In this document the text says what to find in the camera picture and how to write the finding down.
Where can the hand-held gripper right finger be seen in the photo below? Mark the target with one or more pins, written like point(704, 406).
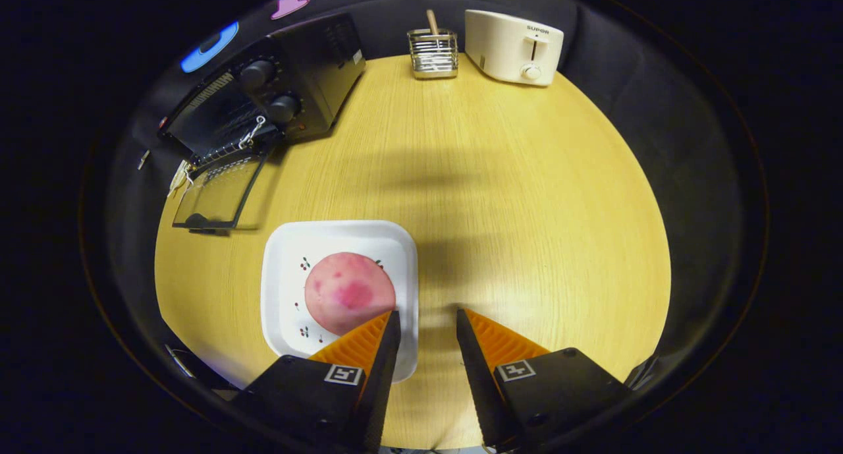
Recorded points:
point(477, 381)

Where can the silver clip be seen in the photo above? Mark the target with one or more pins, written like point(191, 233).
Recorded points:
point(143, 159)

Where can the pink round bun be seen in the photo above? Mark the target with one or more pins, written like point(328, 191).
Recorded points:
point(349, 289)

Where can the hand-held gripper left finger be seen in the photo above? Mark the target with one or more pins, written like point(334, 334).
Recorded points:
point(379, 388)

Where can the white pop-up toaster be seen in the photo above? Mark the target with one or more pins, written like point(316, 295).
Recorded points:
point(500, 45)

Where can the black toaster oven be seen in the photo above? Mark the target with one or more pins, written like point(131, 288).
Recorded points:
point(316, 65)

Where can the white paper tag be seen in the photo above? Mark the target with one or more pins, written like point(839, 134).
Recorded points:
point(179, 177)

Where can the white square plate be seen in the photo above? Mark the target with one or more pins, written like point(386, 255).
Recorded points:
point(283, 309)

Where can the wooden stick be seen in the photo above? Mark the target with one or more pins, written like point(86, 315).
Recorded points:
point(433, 22)

